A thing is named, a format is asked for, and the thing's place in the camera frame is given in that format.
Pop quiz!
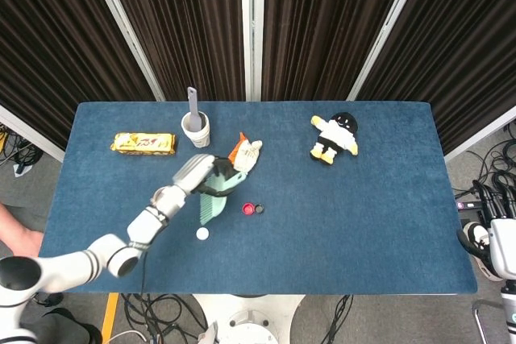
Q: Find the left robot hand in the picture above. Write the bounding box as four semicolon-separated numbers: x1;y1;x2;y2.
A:
173;153;243;197

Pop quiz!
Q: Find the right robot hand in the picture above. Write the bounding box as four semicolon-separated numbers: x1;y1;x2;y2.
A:
456;179;516;282

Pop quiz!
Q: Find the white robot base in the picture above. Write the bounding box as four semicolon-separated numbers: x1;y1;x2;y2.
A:
192;293;306;344

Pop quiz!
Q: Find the white paper cup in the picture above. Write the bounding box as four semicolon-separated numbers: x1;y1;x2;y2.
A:
180;111;211;149

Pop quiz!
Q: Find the crumpled orange white snack wrapper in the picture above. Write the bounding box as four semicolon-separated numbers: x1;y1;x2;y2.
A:
227;131;264;173

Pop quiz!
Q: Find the gold biscuit pack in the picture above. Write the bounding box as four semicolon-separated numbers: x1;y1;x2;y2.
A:
110;131;177;156

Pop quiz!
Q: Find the grey plastic spatula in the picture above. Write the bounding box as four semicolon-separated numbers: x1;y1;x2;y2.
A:
186;86;204;131

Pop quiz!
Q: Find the black white plush doll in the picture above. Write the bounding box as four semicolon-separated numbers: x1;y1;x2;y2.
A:
309;112;360;166

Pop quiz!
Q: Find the dark brown pleated partition panel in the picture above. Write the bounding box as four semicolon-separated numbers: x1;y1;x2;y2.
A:
360;0;516;154
262;0;414;102
0;0;156;150
103;0;246;102

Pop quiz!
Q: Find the blue table mat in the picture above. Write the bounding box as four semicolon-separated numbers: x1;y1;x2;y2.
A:
38;101;479;296

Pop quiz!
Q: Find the yellow floor tape strip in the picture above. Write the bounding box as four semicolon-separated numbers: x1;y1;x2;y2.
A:
100;293;121;344

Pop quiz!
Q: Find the person's bare leg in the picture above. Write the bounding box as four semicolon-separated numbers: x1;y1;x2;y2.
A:
0;201;44;257

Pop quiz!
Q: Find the black floor cable bundle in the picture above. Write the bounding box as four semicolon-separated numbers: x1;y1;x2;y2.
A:
320;294;355;344
451;120;516;222
119;293;209;344
0;121;44;178

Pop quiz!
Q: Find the grey metal handle bar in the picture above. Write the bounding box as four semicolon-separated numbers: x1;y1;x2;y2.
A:
472;299;505;343

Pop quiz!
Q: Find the white partition base rail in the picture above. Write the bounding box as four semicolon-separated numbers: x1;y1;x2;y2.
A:
442;106;516;162
0;105;66;163

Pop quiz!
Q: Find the white partition frame post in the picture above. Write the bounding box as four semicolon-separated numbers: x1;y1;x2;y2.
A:
239;0;266;102
83;0;165;102
347;0;430;102

